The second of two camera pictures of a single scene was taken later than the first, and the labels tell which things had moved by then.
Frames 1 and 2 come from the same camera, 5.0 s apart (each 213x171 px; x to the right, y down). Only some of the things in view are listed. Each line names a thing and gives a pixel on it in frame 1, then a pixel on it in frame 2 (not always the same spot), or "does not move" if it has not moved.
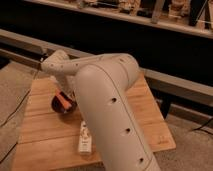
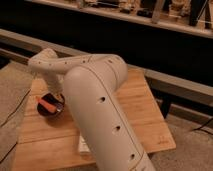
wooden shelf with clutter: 190,16 does not move
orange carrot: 65,103 -> 51,107
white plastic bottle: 84,139 does not move
